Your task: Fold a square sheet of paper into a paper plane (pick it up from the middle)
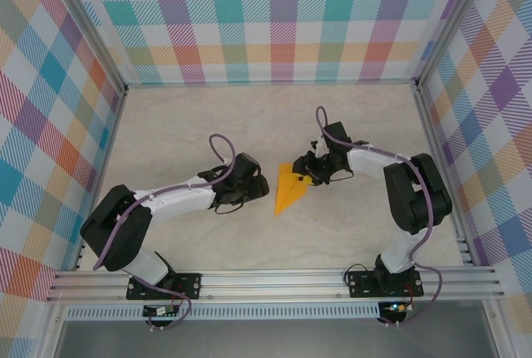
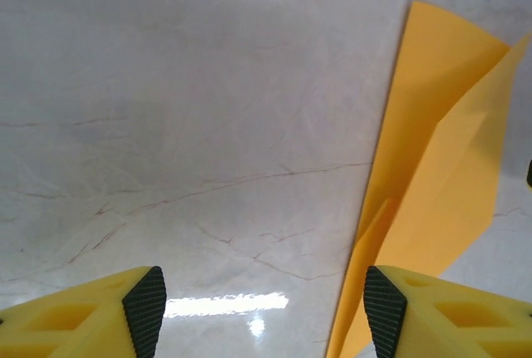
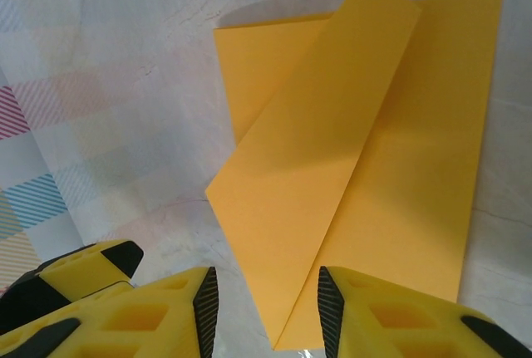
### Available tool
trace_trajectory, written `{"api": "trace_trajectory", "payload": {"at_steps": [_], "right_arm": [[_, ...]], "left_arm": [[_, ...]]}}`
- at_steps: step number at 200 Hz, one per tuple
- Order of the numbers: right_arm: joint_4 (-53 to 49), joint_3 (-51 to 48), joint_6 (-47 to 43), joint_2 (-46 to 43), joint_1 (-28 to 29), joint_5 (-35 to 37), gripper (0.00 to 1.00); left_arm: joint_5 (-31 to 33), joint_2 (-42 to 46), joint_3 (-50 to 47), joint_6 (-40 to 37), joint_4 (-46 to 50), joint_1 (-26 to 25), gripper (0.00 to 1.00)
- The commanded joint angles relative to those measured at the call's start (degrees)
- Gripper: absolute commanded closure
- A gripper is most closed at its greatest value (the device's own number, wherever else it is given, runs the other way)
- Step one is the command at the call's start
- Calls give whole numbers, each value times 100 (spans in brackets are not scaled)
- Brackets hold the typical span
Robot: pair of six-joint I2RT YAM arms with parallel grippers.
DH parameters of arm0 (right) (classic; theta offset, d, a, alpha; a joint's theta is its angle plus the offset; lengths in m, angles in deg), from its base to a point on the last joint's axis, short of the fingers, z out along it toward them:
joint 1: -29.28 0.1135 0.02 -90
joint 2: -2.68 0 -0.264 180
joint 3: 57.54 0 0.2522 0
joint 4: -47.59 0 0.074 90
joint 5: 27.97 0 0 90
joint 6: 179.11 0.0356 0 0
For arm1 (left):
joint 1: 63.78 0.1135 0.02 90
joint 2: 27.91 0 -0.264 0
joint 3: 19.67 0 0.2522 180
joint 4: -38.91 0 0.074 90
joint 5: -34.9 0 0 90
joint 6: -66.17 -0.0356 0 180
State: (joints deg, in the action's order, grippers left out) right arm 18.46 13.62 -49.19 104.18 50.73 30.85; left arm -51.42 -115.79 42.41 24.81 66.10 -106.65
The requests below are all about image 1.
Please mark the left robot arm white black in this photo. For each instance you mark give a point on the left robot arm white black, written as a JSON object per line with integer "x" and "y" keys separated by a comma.
{"x": 183, "y": 200}

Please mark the wide slotted aluminium beam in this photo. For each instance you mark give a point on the wide slotted aluminium beam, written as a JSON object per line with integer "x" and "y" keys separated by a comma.
{"x": 270, "y": 285}

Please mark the orange paper sheet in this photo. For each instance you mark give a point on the orange paper sheet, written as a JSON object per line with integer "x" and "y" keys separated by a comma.
{"x": 287, "y": 196}

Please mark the aluminium frame post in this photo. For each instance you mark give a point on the aluminium frame post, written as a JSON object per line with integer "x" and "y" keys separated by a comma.
{"x": 451, "y": 21}
{"x": 93, "y": 32}

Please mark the small slotted metal bracket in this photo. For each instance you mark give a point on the small slotted metal bracket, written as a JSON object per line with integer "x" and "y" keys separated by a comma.
{"x": 464, "y": 252}

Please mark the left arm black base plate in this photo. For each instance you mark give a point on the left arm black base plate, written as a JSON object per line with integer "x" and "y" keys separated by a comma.
{"x": 191, "y": 283}

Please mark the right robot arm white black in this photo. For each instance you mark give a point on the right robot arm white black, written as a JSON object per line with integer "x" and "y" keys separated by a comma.
{"x": 365, "y": 163}

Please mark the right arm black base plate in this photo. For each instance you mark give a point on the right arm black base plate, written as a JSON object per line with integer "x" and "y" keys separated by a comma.
{"x": 415, "y": 281}

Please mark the grey metal sheet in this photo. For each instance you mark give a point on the grey metal sheet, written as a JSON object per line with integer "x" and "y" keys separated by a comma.
{"x": 270, "y": 341}

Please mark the aluminium frame rail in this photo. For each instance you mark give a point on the aluminium frame rail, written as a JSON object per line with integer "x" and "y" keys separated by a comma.
{"x": 110, "y": 146}
{"x": 441, "y": 167}

